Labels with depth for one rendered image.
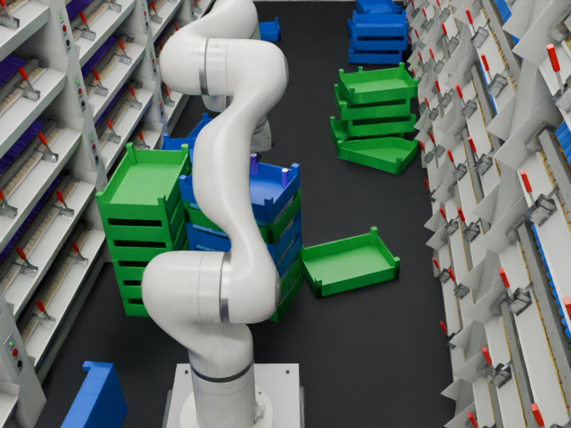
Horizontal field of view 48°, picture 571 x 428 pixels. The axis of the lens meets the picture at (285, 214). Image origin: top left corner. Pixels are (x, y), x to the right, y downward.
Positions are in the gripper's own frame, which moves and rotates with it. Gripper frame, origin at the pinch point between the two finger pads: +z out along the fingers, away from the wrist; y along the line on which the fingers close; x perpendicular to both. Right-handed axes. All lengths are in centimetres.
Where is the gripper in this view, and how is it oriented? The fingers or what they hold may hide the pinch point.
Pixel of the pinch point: (253, 154)
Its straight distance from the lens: 181.7
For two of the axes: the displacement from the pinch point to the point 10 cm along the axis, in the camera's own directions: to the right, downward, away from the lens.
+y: 10.0, -0.8, 0.5
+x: -0.9, -8.7, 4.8
